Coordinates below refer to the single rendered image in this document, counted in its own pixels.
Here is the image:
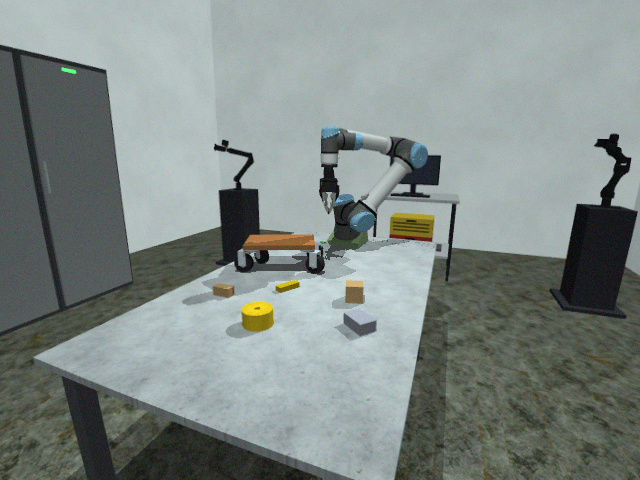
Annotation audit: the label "small tan wooden block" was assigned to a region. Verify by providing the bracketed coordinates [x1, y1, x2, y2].
[213, 283, 235, 298]

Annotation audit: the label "yellow flat bar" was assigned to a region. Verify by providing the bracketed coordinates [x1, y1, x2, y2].
[276, 280, 299, 293]

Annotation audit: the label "yellow short cylinder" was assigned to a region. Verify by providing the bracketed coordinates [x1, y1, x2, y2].
[241, 302, 274, 332]

